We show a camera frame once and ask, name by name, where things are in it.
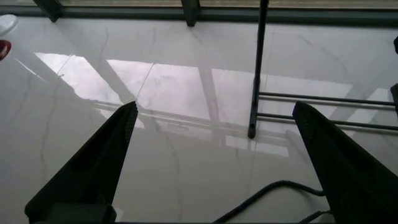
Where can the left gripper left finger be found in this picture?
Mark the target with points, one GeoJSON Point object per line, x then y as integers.
{"type": "Point", "coordinates": [90, 168]}

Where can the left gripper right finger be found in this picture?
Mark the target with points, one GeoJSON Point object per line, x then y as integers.
{"type": "Point", "coordinates": [351, 177]}

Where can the black clothes rack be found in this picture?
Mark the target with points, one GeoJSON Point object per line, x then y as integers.
{"type": "Point", "coordinates": [258, 71]}

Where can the red round object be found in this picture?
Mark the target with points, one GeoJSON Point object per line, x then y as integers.
{"type": "Point", "coordinates": [3, 49]}

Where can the white round object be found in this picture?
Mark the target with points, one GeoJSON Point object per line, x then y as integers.
{"type": "Point", "coordinates": [6, 23]}

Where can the window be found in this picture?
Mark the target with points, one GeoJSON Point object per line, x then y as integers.
{"type": "Point", "coordinates": [217, 14]}

